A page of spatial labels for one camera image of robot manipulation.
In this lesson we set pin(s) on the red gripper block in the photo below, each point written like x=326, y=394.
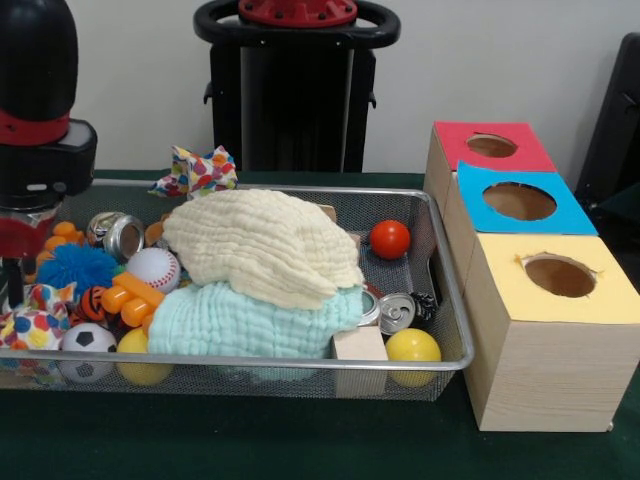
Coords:
x=22, y=238

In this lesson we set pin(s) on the colourful polka-dot cloth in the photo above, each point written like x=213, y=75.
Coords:
x=198, y=172
x=35, y=325

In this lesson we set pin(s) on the crushed silver can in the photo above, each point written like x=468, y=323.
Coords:
x=118, y=236

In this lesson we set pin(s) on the pale yellow muslin cloth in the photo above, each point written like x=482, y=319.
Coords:
x=260, y=245

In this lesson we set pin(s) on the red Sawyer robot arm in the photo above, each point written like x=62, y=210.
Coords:
x=40, y=100

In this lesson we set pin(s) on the clear mesh bin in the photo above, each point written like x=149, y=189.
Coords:
x=400, y=200

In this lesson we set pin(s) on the wooden box with three holes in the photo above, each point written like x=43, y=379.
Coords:
x=545, y=350

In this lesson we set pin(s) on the blue spiky rubber ball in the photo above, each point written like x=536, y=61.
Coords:
x=78, y=268

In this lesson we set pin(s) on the black and white soccer ball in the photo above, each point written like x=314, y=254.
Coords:
x=87, y=340

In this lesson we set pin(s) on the white baseball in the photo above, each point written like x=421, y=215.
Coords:
x=153, y=270

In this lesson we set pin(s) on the mint green muslin cloth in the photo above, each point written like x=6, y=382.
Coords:
x=240, y=325

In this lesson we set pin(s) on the small wooden cube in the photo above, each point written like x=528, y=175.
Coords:
x=359, y=343

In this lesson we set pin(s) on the red ball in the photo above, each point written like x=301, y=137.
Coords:
x=390, y=239

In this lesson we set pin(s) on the black soda can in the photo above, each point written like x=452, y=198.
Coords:
x=397, y=313

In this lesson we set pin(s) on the yellow smiley ball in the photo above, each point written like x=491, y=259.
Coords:
x=413, y=346

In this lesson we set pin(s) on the black chair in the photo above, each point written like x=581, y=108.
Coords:
x=615, y=120

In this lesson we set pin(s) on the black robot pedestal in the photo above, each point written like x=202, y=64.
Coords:
x=290, y=100

